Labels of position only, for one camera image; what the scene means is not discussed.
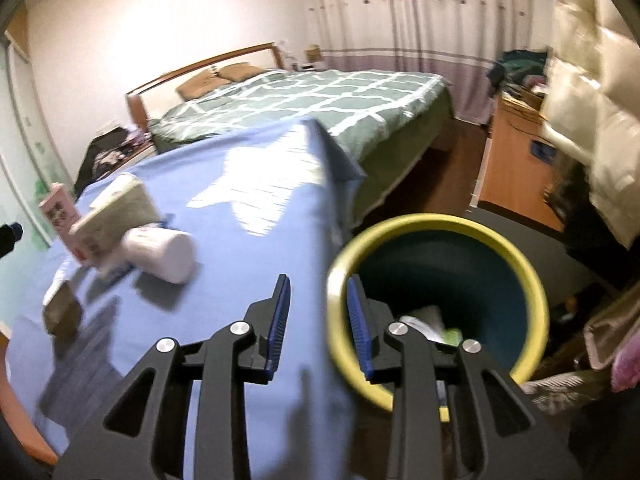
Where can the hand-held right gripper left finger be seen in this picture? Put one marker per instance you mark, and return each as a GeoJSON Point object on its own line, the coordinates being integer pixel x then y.
{"type": "Point", "coordinates": [279, 325]}

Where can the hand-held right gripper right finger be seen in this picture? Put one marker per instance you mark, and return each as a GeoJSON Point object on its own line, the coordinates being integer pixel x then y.
{"type": "Point", "coordinates": [359, 330]}

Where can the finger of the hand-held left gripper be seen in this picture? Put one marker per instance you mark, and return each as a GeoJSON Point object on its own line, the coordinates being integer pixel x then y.
{"type": "Point", "coordinates": [10, 237]}

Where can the pink carton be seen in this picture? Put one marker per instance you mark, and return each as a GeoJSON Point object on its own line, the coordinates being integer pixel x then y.
{"type": "Point", "coordinates": [57, 215]}

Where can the white foam net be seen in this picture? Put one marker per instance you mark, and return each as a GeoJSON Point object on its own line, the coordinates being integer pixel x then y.
{"type": "Point", "coordinates": [420, 322]}

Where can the small brown box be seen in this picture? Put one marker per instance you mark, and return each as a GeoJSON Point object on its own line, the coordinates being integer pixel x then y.
{"type": "Point", "coordinates": [62, 310]}

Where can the green plastic bag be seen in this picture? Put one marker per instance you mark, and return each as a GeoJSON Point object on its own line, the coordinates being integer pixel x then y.
{"type": "Point", "coordinates": [452, 336]}

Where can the beige cardboard box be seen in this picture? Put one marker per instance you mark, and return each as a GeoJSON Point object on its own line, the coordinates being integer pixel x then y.
{"type": "Point", "coordinates": [115, 210]}

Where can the yellow-rimmed dark trash bin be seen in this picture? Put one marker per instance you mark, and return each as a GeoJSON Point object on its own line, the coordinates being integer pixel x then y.
{"type": "Point", "coordinates": [450, 270]}

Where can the white paper cup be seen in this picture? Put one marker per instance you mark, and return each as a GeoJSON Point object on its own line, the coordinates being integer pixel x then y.
{"type": "Point", "coordinates": [160, 255]}

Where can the frosted glass wardrobe door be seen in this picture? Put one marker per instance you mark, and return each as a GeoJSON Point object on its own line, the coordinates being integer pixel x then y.
{"type": "Point", "coordinates": [20, 170]}

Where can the blue star-print tablecloth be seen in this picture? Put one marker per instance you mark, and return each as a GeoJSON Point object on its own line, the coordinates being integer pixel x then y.
{"type": "Point", "coordinates": [210, 300]}

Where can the pile of clothes on nightstand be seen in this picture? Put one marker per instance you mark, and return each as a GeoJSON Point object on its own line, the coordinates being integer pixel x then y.
{"type": "Point", "coordinates": [105, 155]}

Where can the wooden bed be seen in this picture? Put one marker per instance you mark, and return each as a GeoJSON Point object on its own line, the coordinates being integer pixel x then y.
{"type": "Point", "coordinates": [132, 105]}

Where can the wooden desk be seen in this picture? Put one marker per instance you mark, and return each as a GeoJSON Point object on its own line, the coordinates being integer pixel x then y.
{"type": "Point", "coordinates": [510, 170]}

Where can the green checked duvet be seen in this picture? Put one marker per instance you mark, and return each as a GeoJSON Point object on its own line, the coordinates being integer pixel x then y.
{"type": "Point", "coordinates": [325, 95]}

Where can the brown pillow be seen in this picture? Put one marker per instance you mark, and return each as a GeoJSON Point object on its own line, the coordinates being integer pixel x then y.
{"type": "Point", "coordinates": [197, 87]}
{"type": "Point", "coordinates": [240, 72]}

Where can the small bedside table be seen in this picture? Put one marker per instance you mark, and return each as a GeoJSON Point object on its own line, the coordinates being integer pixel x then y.
{"type": "Point", "coordinates": [310, 66]}

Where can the pink floral bag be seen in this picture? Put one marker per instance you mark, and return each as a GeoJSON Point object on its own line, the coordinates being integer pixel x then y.
{"type": "Point", "coordinates": [625, 355]}

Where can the tissue box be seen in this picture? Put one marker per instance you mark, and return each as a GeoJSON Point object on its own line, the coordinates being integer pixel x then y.
{"type": "Point", "coordinates": [313, 54]}

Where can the pile of clothes on desk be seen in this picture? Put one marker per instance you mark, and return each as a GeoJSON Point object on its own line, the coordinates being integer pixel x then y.
{"type": "Point", "coordinates": [520, 65]}

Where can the striped pink white curtain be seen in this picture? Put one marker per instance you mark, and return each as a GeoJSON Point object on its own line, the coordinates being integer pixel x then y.
{"type": "Point", "coordinates": [410, 20]}

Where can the cream down jacket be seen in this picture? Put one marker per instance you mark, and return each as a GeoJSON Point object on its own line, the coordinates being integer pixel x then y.
{"type": "Point", "coordinates": [610, 135]}

